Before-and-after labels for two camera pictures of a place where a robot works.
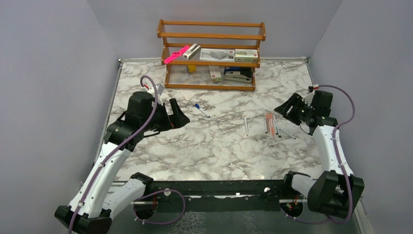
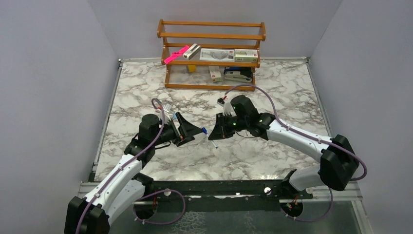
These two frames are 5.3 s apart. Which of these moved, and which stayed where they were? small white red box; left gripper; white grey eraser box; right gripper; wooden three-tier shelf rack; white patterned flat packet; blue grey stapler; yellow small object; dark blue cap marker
Moved: dark blue cap marker; right gripper; left gripper
Stayed: wooden three-tier shelf rack; small white red box; blue grey stapler; white patterned flat packet; white grey eraser box; yellow small object
